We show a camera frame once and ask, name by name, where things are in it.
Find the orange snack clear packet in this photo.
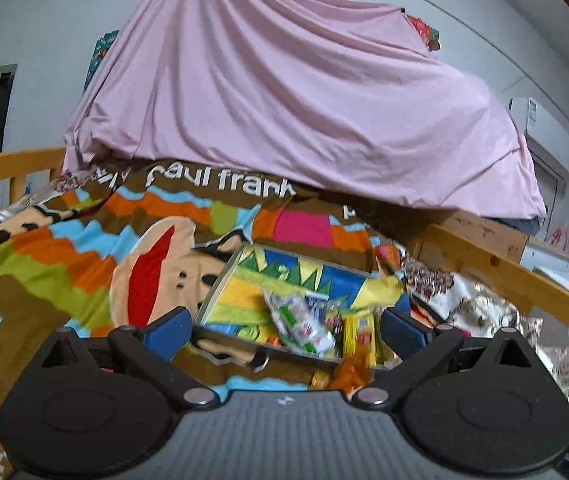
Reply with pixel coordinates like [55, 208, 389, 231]
[327, 349, 373, 398]

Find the white pink snack pouch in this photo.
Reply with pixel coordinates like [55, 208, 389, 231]
[262, 289, 335, 356]

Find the blue stick sachet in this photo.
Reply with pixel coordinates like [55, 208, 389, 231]
[305, 292, 329, 323]

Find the yellow snack packet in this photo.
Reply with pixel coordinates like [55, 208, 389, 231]
[342, 309, 377, 367]

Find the white floral quilt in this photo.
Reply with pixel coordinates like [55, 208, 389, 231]
[0, 169, 569, 411]

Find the colourful Paul Frank blanket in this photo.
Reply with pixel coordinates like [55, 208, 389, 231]
[0, 160, 391, 479]

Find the grey tray with dinosaur print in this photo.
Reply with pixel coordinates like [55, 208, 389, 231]
[196, 244, 410, 363]

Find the white air conditioner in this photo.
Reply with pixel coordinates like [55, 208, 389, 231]
[509, 98, 569, 182]

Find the pink bed sheet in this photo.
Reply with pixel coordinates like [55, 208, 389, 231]
[64, 0, 546, 220]

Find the wooden bed frame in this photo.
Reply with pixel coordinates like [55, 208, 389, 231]
[0, 148, 569, 325]

